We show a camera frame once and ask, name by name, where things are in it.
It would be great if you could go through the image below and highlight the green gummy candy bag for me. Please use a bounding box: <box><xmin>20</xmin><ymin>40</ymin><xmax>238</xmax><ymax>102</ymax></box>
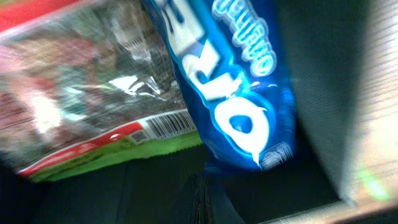
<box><xmin>1</xmin><ymin>0</ymin><xmax>201</xmax><ymax>182</ymax></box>

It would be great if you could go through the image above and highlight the blue Oreo cookie pack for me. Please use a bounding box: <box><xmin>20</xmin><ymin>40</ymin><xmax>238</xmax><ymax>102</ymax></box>
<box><xmin>144</xmin><ymin>0</ymin><xmax>295</xmax><ymax>170</ymax></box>

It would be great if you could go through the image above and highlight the dark green box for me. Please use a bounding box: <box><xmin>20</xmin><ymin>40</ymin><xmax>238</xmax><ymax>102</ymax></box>
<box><xmin>1</xmin><ymin>1</ymin><xmax>369</xmax><ymax>223</ymax></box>

